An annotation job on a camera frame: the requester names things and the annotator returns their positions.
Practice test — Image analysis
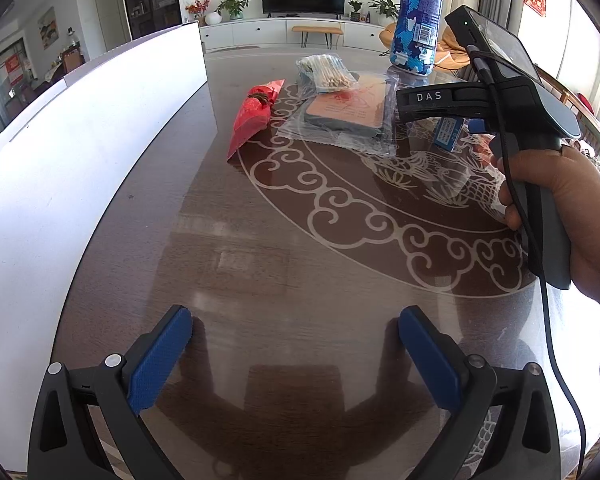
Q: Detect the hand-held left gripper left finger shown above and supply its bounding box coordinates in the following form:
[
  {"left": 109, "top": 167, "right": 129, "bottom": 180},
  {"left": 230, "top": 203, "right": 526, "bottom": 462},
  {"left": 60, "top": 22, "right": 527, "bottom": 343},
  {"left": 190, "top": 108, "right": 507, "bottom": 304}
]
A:
[{"left": 27, "top": 304, "right": 193, "bottom": 480}]

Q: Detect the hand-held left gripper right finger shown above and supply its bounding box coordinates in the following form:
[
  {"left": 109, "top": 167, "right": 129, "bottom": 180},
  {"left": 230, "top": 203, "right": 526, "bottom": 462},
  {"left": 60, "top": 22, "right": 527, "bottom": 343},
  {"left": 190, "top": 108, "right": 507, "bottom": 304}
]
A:
[{"left": 397, "top": 306, "right": 561, "bottom": 480}]

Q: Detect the white blue medicine box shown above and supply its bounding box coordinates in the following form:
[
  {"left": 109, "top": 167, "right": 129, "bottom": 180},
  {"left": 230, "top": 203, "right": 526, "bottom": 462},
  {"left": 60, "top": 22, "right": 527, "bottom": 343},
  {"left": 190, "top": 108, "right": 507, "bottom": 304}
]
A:
[{"left": 431, "top": 116, "right": 465, "bottom": 153}]

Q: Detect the bagged orange phone case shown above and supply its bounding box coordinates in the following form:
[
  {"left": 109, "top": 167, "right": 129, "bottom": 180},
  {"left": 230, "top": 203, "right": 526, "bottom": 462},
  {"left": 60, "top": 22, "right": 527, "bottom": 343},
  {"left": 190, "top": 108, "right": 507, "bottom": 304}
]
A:
[{"left": 277, "top": 71, "right": 398, "bottom": 157}]

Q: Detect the bag of cotton swabs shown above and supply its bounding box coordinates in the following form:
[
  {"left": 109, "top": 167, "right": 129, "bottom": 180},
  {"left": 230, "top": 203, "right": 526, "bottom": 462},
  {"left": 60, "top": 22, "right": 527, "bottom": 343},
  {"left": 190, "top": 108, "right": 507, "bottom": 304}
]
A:
[{"left": 296, "top": 54, "right": 362, "bottom": 95}]

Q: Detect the white board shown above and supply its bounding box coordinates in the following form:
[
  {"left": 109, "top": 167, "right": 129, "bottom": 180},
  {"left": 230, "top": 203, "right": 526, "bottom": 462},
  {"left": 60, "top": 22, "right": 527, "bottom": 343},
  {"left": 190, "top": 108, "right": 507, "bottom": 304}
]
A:
[{"left": 0, "top": 22, "right": 218, "bottom": 476}]

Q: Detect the brown patterned glass desktop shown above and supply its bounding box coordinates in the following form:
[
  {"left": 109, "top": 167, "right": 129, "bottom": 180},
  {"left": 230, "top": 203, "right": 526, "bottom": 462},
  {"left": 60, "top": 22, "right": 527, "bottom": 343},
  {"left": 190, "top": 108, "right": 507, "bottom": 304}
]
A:
[{"left": 50, "top": 45, "right": 600, "bottom": 480}]

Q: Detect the person's right hand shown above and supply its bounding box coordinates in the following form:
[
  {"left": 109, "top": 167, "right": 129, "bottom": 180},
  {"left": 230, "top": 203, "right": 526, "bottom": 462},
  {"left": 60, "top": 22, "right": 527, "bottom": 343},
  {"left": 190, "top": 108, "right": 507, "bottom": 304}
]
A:
[{"left": 490, "top": 145, "right": 600, "bottom": 313}]

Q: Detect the orange lounge chair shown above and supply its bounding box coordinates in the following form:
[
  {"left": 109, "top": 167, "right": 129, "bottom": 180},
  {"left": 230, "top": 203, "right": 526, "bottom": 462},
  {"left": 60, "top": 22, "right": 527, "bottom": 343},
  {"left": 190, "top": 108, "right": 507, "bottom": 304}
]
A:
[{"left": 380, "top": 22, "right": 473, "bottom": 68}]

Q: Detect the blue camouflage bottle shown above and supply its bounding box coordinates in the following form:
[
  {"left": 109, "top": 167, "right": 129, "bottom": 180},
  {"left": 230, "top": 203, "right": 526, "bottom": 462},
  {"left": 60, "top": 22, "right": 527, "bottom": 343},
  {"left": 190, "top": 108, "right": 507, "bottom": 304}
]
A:
[{"left": 389, "top": 0, "right": 448, "bottom": 77}]

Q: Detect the large leafy potted plant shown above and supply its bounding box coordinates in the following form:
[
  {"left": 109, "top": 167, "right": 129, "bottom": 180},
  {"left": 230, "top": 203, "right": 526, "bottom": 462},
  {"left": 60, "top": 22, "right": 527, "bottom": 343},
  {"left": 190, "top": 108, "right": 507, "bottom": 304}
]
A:
[{"left": 369, "top": 0, "right": 400, "bottom": 25}]

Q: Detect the wooden bench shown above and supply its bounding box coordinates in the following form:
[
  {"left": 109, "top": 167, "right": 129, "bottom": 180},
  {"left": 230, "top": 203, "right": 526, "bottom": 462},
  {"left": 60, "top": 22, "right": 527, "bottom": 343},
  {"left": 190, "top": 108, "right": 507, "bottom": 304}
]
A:
[{"left": 292, "top": 25, "right": 343, "bottom": 48}]

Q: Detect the red wrapped packet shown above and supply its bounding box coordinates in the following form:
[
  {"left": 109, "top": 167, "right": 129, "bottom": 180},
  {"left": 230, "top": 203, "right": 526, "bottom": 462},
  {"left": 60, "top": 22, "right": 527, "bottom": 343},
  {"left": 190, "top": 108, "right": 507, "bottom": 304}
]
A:
[{"left": 226, "top": 78, "right": 287, "bottom": 163}]

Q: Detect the white television cabinet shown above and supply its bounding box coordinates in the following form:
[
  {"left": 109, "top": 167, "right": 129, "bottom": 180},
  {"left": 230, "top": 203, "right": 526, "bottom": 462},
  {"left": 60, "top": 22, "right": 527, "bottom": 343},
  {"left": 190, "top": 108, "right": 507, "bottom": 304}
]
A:
[{"left": 200, "top": 17, "right": 396, "bottom": 51}]

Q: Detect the green potted plant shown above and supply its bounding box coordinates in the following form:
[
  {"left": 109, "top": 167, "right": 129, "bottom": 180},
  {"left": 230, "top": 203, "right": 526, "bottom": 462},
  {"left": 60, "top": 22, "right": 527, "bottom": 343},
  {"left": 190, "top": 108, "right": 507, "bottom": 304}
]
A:
[{"left": 216, "top": 0, "right": 252, "bottom": 21}]

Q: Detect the red flower plant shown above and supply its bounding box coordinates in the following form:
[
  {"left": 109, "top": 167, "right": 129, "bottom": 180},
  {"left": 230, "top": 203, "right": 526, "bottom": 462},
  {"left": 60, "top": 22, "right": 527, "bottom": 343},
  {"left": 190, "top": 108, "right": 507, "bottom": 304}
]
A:
[{"left": 185, "top": 0, "right": 213, "bottom": 26}]

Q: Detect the brown dining chair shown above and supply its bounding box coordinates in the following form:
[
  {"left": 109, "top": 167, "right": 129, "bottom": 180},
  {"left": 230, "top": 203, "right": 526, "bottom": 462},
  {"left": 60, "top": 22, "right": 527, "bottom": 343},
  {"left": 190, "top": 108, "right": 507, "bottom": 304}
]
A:
[{"left": 60, "top": 45, "right": 86, "bottom": 73}]

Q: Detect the red door poster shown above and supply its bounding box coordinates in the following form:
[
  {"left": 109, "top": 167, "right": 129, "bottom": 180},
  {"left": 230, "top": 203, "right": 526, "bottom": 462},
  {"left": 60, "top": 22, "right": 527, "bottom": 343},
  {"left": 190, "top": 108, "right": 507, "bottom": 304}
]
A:
[{"left": 5, "top": 52, "right": 26, "bottom": 83}]

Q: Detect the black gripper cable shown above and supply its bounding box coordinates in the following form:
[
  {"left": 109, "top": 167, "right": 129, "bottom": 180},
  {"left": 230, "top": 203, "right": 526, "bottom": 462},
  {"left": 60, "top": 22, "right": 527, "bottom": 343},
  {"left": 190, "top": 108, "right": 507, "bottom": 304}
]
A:
[{"left": 467, "top": 44, "right": 587, "bottom": 480}]

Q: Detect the framed wall painting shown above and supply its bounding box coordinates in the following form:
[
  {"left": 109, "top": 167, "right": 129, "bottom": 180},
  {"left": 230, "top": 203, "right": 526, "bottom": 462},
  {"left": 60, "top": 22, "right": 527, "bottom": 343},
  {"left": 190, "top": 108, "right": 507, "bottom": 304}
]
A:
[{"left": 37, "top": 7, "right": 58, "bottom": 50}]

